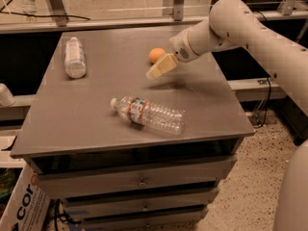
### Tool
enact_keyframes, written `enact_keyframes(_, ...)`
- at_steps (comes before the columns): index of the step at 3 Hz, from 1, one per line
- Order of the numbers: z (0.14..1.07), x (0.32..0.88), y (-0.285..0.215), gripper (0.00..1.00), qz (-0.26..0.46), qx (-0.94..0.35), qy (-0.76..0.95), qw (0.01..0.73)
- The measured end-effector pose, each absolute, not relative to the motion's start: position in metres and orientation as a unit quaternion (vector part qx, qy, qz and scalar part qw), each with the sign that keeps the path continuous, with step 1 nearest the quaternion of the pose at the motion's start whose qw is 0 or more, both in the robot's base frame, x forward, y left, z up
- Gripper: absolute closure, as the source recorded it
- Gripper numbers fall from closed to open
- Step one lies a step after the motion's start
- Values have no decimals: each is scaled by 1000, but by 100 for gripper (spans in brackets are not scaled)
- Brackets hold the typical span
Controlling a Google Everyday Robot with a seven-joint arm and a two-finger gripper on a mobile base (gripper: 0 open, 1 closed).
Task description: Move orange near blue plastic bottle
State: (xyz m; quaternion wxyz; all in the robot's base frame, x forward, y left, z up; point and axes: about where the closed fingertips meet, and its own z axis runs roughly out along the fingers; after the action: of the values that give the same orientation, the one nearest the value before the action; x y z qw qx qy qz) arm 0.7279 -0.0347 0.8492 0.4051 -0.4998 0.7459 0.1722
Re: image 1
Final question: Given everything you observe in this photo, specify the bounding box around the white-blue plastic bottle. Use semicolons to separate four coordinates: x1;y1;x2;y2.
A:
64;38;87;79

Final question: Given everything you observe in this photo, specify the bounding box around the grey drawer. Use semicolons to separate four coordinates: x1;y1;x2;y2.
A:
38;155;237;199
64;186;218;219
83;205;208;231

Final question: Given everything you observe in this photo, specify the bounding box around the orange fruit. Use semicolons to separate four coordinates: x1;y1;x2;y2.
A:
148;48;166;64

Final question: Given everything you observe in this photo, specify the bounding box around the metal frame rail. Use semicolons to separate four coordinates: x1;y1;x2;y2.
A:
0;0;308;35

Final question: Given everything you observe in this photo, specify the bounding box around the white cardboard box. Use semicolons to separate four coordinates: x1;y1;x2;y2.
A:
0;165;50;231

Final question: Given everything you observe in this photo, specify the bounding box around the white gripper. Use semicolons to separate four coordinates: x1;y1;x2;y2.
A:
146;29;198;80

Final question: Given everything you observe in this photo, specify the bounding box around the grey drawer cabinet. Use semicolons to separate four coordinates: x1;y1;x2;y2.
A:
12;26;253;231

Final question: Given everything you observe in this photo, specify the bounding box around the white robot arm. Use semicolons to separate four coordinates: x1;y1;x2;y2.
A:
146;0;308;231

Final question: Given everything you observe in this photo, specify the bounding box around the top grey drawer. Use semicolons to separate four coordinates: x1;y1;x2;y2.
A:
38;155;237;199

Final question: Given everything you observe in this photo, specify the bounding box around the white cylinder at left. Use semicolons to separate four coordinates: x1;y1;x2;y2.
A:
0;84;15;107

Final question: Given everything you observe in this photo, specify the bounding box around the black cable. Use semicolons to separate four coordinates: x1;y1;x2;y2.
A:
0;11;92;21

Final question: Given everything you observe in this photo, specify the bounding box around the middle grey drawer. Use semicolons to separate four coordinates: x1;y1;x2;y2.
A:
64;186;218;219

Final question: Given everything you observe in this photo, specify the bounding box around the bottom grey drawer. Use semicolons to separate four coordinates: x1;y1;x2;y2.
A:
83;205;208;231

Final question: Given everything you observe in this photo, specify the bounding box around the clear water bottle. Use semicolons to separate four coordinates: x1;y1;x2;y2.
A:
110;96;185;135

